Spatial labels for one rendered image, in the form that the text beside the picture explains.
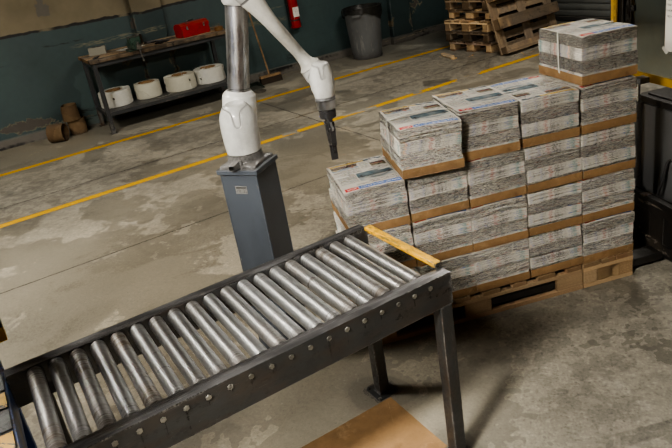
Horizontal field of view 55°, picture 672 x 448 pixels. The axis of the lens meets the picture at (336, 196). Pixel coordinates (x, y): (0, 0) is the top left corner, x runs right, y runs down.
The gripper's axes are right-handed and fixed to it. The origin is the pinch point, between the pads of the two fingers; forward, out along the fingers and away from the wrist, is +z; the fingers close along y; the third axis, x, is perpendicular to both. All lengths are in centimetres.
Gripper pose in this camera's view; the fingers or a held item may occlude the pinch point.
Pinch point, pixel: (333, 151)
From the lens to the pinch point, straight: 298.2
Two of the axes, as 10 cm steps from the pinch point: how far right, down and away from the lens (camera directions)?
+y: -2.4, -3.4, 9.1
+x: -9.6, 2.3, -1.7
